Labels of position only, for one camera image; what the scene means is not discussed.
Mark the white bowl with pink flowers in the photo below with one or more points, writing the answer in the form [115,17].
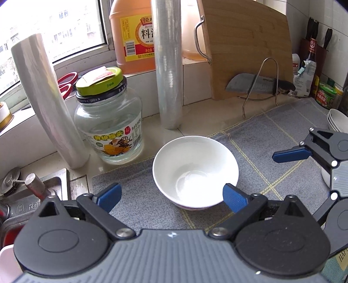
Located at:
[325,177]
[195,168]

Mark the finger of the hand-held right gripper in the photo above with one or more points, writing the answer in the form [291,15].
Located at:
[327,208]
[292,155]

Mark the round metal sink stopper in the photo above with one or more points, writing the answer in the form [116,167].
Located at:
[11,179]

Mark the short plastic wrap roll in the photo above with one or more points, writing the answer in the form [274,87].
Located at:
[46,103]

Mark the metal sink knob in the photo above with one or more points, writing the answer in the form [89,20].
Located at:
[35,186]

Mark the green capped jar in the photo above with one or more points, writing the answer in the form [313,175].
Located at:
[330,81]

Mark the teal binder clip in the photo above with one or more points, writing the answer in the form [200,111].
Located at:
[300,71]

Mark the white packet with red label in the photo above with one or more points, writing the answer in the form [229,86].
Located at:
[295,59]

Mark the crumpled white bag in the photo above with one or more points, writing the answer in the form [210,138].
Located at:
[306,81]

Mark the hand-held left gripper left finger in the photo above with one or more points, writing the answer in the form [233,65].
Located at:
[110,196]

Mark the white plate with two flower prints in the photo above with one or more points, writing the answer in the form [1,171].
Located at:
[333,130]

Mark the orange cooking wine jug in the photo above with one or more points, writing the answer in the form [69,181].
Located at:
[133,35]

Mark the spice jar with yellow lid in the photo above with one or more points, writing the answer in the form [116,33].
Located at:
[339,95]

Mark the window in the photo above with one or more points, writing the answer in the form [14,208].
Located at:
[54,27]

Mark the dark red knife block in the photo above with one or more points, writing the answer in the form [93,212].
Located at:
[323,57]

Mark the yellow seasoning box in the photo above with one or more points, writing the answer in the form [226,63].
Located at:
[317,87]

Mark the sauce jar with green lid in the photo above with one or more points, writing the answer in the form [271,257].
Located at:
[326,96]

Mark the grey and teal checked cloth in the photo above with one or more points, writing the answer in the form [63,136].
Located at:
[272,130]

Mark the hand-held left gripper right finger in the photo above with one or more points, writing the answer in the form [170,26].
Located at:
[235,200]

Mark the dark soy sauce bottle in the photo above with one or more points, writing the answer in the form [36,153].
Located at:
[312,54]

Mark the bamboo cutting board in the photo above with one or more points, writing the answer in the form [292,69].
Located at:
[244,40]

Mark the tall plastic wrap roll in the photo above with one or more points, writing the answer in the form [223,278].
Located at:
[167,68]

